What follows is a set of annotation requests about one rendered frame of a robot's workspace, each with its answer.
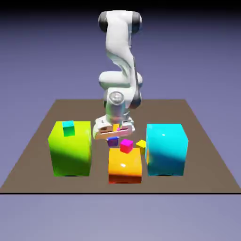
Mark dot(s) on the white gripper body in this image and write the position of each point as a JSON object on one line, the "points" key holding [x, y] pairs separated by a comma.
{"points": [[105, 132]]}

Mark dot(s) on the large cyan box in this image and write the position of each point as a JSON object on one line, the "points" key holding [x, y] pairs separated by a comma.
{"points": [[166, 148]]}

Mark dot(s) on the small magenta cube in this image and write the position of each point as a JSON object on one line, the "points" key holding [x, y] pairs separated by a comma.
{"points": [[126, 146]]}

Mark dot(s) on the large lime green box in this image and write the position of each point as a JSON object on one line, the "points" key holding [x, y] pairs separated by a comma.
{"points": [[70, 150]]}

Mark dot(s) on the small purple cube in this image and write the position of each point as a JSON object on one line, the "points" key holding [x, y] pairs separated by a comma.
{"points": [[113, 142]]}

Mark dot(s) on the small yellow cube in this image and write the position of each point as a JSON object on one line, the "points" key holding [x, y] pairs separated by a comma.
{"points": [[141, 144]]}

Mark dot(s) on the small teal cube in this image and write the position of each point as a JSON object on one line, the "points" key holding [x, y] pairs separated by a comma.
{"points": [[68, 129]]}

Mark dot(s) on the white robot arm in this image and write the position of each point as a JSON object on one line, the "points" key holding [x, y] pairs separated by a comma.
{"points": [[118, 47]]}

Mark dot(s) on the large orange box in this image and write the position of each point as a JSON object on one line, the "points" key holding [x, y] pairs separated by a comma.
{"points": [[125, 165]]}

